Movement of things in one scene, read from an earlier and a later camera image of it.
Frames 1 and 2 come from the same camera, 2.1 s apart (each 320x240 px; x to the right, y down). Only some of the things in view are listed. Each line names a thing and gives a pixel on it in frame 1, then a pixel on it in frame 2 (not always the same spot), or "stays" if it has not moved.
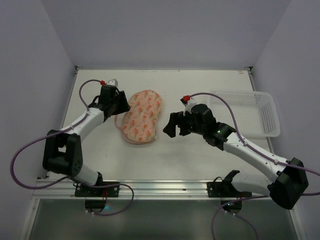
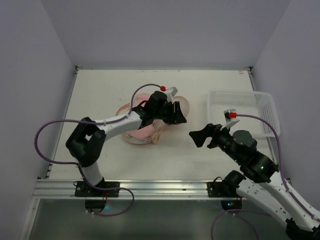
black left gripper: [120, 103] → [171, 111]
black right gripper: [182, 124] → [212, 135]
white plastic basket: [255, 111] stays
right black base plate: [225, 188] stays
